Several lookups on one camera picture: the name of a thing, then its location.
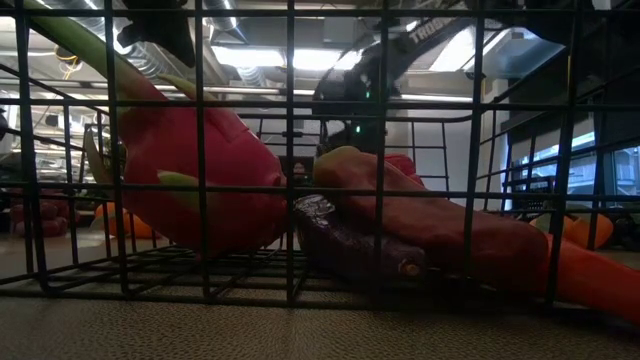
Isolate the purple eggplant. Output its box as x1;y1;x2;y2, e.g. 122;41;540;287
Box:
294;193;429;284

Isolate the red bell pepper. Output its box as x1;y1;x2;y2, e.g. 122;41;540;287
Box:
312;145;551;296
382;152;426;189

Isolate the pink dragon fruit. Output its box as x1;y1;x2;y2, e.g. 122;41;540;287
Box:
19;0;289;259

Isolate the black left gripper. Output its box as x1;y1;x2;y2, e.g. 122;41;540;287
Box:
117;0;196;66

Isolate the silver ventilation duct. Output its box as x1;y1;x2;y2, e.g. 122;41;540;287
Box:
74;14;174;81

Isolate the orange carrot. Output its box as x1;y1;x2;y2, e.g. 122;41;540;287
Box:
544;233;640;327

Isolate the black wire basket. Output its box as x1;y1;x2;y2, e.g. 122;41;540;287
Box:
0;0;640;311

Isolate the white ceiling light panel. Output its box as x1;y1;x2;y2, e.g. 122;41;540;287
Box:
209;43;354;72

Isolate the small dark purple grape bunch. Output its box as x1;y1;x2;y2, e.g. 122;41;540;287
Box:
7;188;74;239

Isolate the orange cluster with leaves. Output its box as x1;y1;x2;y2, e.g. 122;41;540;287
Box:
529;212;615;251
92;200;156;240

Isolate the round grey mat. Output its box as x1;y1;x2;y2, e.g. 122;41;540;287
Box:
0;294;640;360

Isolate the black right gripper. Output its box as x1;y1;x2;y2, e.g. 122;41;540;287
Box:
324;107;396;154

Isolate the small black grape bunch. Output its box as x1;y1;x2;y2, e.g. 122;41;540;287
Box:
280;155;314;187

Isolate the large black grape bunch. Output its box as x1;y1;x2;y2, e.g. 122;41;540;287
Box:
612;212;640;251

